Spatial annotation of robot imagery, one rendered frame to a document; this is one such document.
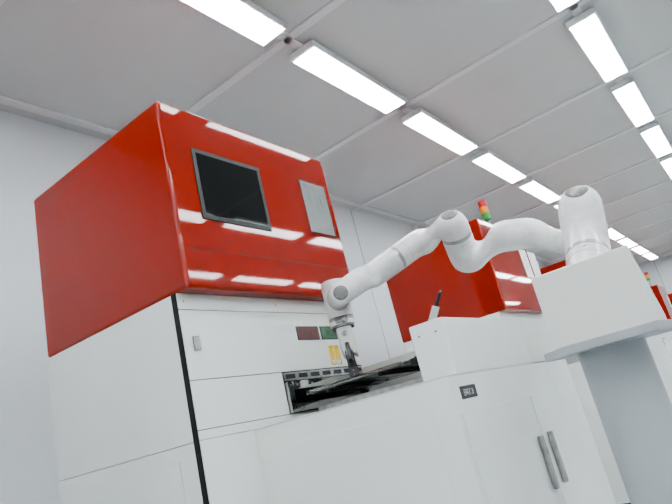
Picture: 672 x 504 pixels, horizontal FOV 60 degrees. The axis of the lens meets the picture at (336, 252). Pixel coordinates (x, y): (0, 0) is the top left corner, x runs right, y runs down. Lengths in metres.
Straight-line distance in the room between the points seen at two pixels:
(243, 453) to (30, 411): 1.55
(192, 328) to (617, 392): 1.09
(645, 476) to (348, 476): 0.68
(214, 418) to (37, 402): 1.55
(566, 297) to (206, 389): 0.96
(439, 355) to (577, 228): 0.58
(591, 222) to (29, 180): 2.74
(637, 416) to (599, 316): 0.23
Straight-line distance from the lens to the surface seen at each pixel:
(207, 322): 1.72
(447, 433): 1.40
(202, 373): 1.67
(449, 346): 1.45
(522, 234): 1.89
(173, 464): 1.71
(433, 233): 1.95
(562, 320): 1.54
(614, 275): 1.51
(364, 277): 1.90
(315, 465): 1.62
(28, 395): 3.09
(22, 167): 3.51
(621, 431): 1.55
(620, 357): 1.53
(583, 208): 1.81
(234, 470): 1.68
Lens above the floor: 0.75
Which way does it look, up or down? 17 degrees up
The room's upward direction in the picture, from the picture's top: 14 degrees counter-clockwise
